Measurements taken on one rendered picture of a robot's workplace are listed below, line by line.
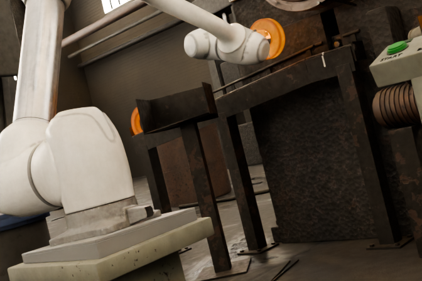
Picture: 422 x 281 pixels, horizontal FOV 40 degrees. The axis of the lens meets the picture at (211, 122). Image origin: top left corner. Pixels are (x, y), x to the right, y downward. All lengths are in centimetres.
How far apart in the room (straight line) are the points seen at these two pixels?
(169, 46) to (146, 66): 82
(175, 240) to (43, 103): 50
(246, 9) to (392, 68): 142
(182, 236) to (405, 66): 56
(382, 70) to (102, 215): 63
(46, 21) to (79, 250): 66
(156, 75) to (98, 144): 1068
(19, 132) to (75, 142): 21
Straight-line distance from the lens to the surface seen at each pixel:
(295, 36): 233
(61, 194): 127
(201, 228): 127
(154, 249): 118
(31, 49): 155
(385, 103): 187
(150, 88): 1208
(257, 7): 251
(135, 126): 293
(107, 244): 113
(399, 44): 122
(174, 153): 486
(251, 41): 183
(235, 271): 224
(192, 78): 1117
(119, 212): 124
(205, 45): 191
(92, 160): 123
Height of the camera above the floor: 52
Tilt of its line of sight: 1 degrees up
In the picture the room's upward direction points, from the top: 14 degrees counter-clockwise
